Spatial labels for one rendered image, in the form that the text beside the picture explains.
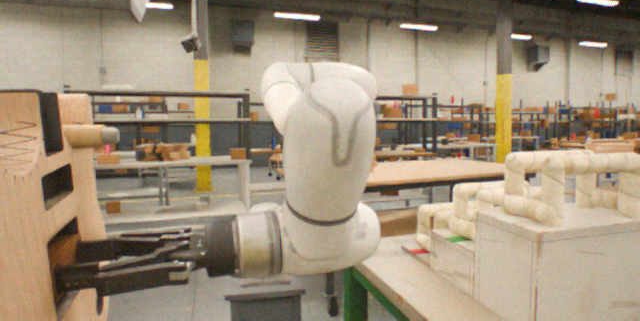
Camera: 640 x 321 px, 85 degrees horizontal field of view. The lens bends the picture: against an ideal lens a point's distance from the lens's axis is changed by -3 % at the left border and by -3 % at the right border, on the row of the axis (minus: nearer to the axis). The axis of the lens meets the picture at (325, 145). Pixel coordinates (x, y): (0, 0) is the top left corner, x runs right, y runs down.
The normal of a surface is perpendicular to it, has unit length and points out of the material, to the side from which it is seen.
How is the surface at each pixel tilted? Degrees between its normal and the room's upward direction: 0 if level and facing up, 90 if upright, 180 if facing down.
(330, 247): 115
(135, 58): 90
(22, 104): 93
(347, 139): 105
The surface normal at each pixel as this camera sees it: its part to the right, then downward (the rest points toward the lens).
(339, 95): 0.16, -0.76
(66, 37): 0.30, 0.05
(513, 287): -0.97, 0.02
